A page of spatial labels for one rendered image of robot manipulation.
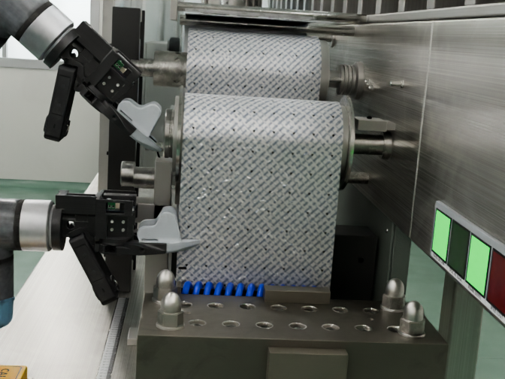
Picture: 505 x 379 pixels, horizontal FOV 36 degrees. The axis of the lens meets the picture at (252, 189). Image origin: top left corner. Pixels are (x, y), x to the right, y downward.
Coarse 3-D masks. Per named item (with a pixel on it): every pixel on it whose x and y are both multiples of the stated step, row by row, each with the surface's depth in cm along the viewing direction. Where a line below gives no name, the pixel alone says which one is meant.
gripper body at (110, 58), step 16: (80, 32) 110; (96, 32) 112; (64, 48) 109; (80, 48) 111; (96, 48) 111; (112, 48) 111; (48, 64) 111; (80, 64) 111; (96, 64) 112; (112, 64) 110; (128, 64) 110; (80, 80) 112; (96, 80) 110; (112, 80) 112; (128, 80) 111; (96, 96) 111; (112, 96) 112
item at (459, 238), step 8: (456, 224) 87; (456, 232) 87; (464, 232) 84; (456, 240) 86; (464, 240) 84; (456, 248) 86; (464, 248) 84; (456, 256) 86; (464, 256) 84; (456, 264) 86
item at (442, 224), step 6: (438, 216) 93; (444, 216) 91; (438, 222) 93; (444, 222) 91; (438, 228) 93; (444, 228) 91; (438, 234) 93; (444, 234) 91; (438, 240) 93; (444, 240) 90; (438, 246) 92; (444, 246) 90; (438, 252) 92; (444, 252) 90; (444, 258) 90
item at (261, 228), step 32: (192, 192) 112; (224, 192) 113; (256, 192) 113; (288, 192) 114; (320, 192) 114; (192, 224) 113; (224, 224) 114; (256, 224) 114; (288, 224) 115; (320, 224) 115; (192, 256) 114; (224, 256) 115; (256, 256) 115; (288, 256) 116; (320, 256) 116; (256, 288) 116
